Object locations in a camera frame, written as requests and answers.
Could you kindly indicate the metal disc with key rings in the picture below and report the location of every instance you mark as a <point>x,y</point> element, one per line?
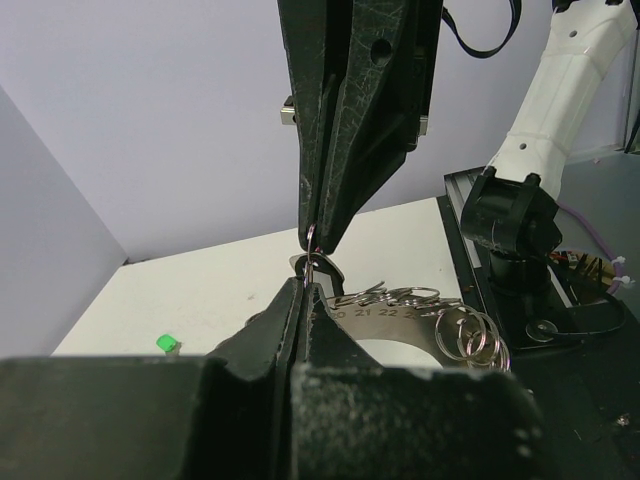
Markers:
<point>417,326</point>

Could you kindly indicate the silver key with black fob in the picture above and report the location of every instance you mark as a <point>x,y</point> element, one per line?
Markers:
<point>313,266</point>

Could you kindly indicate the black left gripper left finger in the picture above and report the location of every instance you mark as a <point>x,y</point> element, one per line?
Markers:
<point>248,400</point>

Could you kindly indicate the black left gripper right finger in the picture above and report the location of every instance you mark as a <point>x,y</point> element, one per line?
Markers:
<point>347,402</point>

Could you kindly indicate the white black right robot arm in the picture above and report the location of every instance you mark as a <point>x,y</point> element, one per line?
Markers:
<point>584,39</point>

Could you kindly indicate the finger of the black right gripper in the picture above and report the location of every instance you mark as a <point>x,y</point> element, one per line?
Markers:
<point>316,38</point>
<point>381,99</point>

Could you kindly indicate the key with green cap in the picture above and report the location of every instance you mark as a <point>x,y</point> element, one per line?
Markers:
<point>169,345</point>

